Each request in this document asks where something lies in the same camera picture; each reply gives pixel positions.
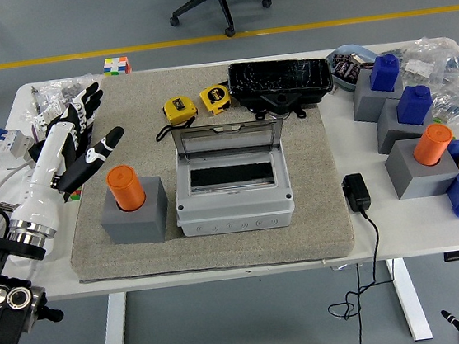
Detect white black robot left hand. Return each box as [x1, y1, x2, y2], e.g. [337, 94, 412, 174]
[0, 78, 136, 238]

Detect orange cylinder battery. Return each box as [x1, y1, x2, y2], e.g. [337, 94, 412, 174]
[104, 161, 148, 214]
[410, 121, 458, 169]

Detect grey junction box clear lid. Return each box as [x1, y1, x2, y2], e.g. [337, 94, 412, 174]
[165, 114, 297, 240]

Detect white circuit breaker blue lever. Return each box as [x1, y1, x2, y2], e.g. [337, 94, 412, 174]
[0, 124, 37, 171]

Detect white printed package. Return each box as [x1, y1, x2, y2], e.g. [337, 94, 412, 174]
[30, 106, 69, 141]

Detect white table leg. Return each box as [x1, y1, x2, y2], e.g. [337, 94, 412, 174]
[384, 255, 434, 344]
[92, 291, 133, 344]

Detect metal screwdriver tool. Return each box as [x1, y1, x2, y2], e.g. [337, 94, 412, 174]
[30, 84, 41, 116]

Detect clear bags of screws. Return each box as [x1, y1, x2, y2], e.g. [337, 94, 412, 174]
[16, 72, 108, 126]

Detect grey block with round hole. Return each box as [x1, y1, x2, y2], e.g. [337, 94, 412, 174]
[96, 173, 173, 249]

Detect white-faced colourful puzzle cube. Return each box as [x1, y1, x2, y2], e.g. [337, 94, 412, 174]
[101, 54, 133, 78]

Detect grey block holder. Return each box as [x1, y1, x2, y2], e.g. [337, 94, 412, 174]
[382, 133, 459, 202]
[372, 93, 438, 156]
[349, 64, 409, 125]

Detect grey-brown mat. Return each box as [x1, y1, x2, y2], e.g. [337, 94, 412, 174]
[49, 50, 357, 289]

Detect blue bottle-shaped block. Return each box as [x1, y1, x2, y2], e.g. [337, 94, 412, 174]
[393, 82, 435, 129]
[367, 52, 405, 94]

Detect black plastic tray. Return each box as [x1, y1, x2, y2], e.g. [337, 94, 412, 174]
[226, 52, 338, 128]

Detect dark printed packet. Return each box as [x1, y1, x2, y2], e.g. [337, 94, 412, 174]
[330, 51, 363, 85]

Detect light blue bowl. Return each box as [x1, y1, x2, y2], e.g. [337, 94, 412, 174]
[325, 40, 382, 95]

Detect grey-white power strip cable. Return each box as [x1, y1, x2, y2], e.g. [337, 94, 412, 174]
[0, 158, 44, 232]

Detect yellow tape measure black strap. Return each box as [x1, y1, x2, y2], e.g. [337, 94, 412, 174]
[151, 95, 202, 143]

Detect black power adapter with cord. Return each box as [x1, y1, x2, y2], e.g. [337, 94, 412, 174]
[311, 169, 404, 344]

